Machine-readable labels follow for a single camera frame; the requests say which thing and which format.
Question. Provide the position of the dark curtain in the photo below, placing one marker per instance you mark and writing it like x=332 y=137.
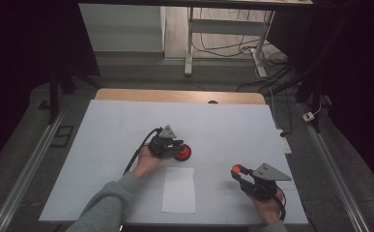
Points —
x=358 y=80
x=20 y=64

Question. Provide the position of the person's left hand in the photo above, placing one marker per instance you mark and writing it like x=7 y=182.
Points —
x=147 y=164

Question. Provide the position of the white cabinet panel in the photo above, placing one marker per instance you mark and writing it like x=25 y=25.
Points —
x=123 y=29

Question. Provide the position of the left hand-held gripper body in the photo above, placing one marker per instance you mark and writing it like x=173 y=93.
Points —
x=163 y=146

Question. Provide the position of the white desk with metal legs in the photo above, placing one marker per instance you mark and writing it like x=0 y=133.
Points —
x=226 y=26

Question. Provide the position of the black stand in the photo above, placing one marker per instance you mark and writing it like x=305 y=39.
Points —
x=54 y=96
x=315 y=96

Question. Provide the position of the dark round table grommet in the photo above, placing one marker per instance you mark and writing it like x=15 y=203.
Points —
x=212 y=102

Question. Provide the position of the small white adapter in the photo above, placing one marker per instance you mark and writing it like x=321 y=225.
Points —
x=308 y=117

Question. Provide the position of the round red ink pad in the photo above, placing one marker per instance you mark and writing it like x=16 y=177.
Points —
x=184 y=153

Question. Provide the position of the large white table cover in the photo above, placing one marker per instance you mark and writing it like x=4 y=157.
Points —
x=207 y=122

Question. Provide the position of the orange stamp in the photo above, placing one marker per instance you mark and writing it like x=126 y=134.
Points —
x=236 y=168

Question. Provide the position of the metal floor rail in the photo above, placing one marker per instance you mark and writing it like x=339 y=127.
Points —
x=30 y=164
x=332 y=174

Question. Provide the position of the person's right hand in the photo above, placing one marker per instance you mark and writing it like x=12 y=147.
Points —
x=266 y=208

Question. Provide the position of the white power strip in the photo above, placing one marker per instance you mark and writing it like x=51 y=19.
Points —
x=285 y=143

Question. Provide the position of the white paper sheet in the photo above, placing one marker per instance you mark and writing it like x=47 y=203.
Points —
x=178 y=190

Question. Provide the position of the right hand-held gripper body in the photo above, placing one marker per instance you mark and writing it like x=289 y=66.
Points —
x=265 y=185

